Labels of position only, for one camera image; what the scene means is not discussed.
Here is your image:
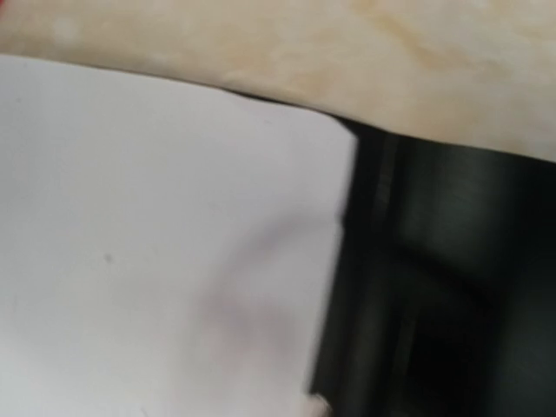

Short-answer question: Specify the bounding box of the paper sheet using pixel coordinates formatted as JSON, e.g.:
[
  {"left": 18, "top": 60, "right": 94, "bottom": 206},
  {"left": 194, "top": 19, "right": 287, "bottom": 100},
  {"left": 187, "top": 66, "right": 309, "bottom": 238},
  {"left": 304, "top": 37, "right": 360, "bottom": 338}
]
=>
[{"left": 1, "top": 56, "right": 355, "bottom": 416}]

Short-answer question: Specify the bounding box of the black clip file folder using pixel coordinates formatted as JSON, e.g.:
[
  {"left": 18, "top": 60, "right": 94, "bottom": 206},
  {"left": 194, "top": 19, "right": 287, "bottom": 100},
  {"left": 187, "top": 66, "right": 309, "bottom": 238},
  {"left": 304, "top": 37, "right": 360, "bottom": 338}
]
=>
[{"left": 225, "top": 86, "right": 556, "bottom": 417}]

